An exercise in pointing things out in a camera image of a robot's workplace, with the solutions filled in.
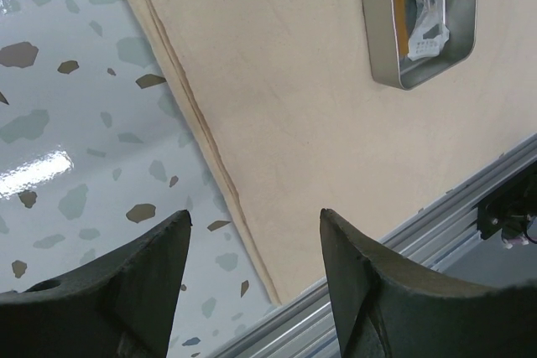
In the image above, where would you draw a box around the sealed blade packet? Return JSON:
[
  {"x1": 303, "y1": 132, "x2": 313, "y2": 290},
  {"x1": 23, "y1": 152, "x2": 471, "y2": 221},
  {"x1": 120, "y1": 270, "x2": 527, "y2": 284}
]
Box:
[{"x1": 407, "y1": 0, "x2": 450, "y2": 61}]

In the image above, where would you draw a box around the beige surgical cloth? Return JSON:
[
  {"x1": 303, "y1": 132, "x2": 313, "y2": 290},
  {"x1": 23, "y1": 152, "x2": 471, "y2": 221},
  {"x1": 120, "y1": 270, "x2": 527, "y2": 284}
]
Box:
[{"x1": 128, "y1": 0, "x2": 536, "y2": 304}]

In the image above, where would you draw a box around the aluminium mounting rail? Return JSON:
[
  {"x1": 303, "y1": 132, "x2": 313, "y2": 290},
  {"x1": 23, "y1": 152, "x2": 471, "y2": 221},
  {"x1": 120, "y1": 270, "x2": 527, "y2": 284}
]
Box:
[{"x1": 218, "y1": 138, "x2": 536, "y2": 357}]

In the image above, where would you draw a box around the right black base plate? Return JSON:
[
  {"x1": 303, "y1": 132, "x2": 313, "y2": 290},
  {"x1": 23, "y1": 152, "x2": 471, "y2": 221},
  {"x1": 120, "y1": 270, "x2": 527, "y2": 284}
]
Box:
[{"x1": 477, "y1": 163, "x2": 536, "y2": 246}]

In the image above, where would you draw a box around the metal instrument tray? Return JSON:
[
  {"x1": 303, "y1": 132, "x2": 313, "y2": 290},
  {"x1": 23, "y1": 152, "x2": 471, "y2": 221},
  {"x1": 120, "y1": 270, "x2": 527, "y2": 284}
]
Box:
[{"x1": 362, "y1": 0, "x2": 477, "y2": 91}]

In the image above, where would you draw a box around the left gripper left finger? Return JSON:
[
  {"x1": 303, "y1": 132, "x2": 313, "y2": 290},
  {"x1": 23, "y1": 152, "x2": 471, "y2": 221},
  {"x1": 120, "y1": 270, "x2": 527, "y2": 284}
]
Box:
[{"x1": 1, "y1": 210, "x2": 192, "y2": 357}]

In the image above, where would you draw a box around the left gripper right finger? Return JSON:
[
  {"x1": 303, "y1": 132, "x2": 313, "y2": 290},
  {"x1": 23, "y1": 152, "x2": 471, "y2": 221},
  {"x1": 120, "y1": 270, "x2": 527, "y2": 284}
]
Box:
[{"x1": 320, "y1": 209, "x2": 536, "y2": 357}]

